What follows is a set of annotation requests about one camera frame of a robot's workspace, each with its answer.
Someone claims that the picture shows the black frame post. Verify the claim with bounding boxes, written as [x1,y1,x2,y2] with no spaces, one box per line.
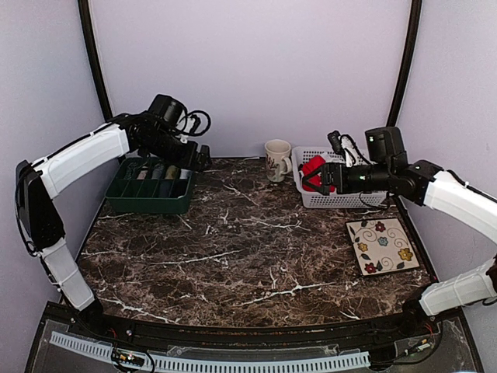
[77,0,113,120]
[386,0,422,127]

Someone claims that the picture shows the black front rail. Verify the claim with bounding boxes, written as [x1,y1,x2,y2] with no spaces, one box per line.
[43,302,458,350]

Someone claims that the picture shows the white rolled cloth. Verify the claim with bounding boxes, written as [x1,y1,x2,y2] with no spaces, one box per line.
[179,169,192,180]

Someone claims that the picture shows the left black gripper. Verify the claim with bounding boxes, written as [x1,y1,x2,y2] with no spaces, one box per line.
[141,129,211,172]

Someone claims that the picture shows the floral square coaster tile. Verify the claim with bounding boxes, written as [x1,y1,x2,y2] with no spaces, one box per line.
[346,218,420,277]

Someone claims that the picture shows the olive rolled cloth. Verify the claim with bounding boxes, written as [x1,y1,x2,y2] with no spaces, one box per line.
[165,166,179,180]

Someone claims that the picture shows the grey-green rolled cloth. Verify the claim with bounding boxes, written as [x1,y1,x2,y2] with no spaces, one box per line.
[151,163,165,180]

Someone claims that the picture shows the green divided organizer tray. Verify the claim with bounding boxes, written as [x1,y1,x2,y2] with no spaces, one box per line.
[106,157,196,214]

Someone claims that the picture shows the pink rolled cloth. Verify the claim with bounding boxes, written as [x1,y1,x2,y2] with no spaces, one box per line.
[137,167,150,180]

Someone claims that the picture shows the navy underwear cream waistband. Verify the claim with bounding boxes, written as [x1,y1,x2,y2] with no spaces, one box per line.
[158,180,172,198]

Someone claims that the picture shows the left black frame post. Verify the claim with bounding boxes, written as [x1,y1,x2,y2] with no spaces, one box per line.
[77,0,113,120]

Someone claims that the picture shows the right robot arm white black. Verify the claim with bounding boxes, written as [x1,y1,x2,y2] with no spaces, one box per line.
[301,127,496,337]

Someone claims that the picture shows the right black frame post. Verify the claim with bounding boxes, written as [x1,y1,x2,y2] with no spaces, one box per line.
[386,0,422,127]

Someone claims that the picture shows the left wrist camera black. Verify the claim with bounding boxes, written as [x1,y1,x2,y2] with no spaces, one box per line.
[176,110,211,143]

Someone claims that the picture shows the cream floral mug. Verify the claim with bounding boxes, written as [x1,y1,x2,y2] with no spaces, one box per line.
[265,139,293,183]

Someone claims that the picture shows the patterned dark rolled cloth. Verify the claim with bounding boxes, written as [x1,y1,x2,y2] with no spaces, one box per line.
[122,162,139,180]

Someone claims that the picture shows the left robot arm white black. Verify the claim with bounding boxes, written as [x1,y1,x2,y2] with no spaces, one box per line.
[14,94,211,339]

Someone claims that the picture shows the white plastic basket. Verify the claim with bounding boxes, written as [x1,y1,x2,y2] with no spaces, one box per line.
[291,146,388,209]

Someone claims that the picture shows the small green circuit board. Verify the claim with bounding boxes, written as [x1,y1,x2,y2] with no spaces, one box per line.
[111,349,145,368]

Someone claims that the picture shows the white slotted cable duct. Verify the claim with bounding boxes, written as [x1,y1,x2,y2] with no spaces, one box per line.
[49,332,370,372]

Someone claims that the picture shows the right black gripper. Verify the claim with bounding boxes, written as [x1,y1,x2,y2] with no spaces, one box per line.
[304,162,393,195]

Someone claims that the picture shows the red underwear in basket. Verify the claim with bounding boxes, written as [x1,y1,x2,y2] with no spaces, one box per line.
[301,155,325,192]

